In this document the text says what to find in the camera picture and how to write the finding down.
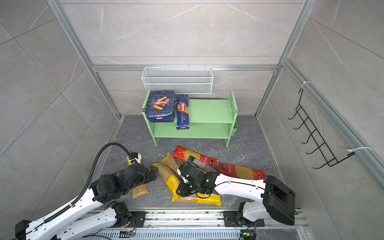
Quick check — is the yellow spaghetti bag with lettering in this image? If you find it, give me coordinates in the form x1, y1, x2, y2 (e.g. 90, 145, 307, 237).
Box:
153, 163, 183, 202

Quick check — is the blue Barilla rigatoni box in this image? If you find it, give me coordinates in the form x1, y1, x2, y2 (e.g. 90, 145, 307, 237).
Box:
146, 91, 176, 123

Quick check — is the blue Barilla spaghetti box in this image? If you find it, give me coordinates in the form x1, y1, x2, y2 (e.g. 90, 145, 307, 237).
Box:
176, 94, 190, 130

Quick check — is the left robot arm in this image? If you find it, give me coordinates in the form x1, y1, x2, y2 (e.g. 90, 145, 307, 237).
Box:
15, 164, 157, 240

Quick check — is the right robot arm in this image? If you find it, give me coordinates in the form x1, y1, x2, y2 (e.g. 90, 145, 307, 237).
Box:
176, 163, 296, 226

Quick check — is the green wooden two-tier shelf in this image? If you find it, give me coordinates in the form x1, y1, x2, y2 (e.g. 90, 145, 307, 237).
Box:
141, 91, 239, 147

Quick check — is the yellow spaghetti bag far left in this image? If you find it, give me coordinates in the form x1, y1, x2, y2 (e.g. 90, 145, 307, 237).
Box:
126, 152, 150, 199

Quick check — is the clear white-label spaghetti bag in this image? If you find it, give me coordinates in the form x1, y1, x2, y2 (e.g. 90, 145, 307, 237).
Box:
191, 159, 215, 173

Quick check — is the large yellow spaghetti bag front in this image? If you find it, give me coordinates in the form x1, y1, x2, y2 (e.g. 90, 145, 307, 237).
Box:
172, 194, 222, 207

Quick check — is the red spaghetti bag upper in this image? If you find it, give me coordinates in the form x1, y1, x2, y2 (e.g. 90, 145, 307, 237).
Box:
172, 146, 218, 169

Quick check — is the red spaghetti bag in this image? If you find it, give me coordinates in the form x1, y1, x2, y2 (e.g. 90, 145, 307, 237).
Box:
218, 163, 267, 180
172, 146, 218, 169

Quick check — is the yellow spaghetti bag centre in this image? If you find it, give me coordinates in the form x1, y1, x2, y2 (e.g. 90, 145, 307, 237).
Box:
161, 153, 183, 174

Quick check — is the red spaghetti bag right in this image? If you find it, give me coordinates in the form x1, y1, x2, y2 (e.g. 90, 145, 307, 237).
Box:
218, 163, 267, 180

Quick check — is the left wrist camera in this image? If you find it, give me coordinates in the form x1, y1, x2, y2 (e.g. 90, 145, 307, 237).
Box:
127, 152, 142, 166

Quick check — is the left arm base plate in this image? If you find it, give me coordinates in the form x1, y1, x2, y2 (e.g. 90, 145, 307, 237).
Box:
113, 211, 147, 229

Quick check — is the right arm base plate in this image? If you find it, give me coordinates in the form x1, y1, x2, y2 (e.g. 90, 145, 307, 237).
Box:
223, 211, 265, 228

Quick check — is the black corrugated cable left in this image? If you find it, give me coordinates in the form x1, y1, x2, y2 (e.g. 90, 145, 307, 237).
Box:
41, 142, 133, 224

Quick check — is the white wire mesh basket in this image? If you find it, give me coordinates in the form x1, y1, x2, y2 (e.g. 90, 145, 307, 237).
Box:
141, 67, 214, 95

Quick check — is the black wire hook rack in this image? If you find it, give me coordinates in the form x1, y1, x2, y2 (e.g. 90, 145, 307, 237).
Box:
287, 89, 355, 170

